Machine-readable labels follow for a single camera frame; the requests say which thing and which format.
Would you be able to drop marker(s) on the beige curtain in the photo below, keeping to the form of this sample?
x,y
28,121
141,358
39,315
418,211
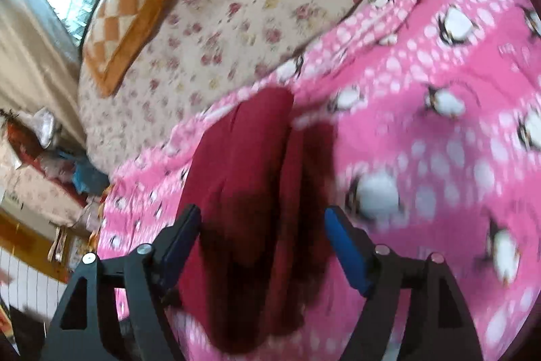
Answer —
x,y
40,64

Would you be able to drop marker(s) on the orange checkered cushion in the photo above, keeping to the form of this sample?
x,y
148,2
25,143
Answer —
x,y
116,34

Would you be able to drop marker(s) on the blue plastic bag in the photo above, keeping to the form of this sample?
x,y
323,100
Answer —
x,y
88,179

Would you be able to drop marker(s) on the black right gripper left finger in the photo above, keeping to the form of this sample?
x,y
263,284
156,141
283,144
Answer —
x,y
85,325

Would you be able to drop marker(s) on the floral beige bed sheet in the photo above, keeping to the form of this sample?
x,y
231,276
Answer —
x,y
200,51

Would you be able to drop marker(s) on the dark red garment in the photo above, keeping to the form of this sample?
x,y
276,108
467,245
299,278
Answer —
x,y
262,189

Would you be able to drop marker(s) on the pink penguin print blanket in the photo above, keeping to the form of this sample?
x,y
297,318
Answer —
x,y
436,110

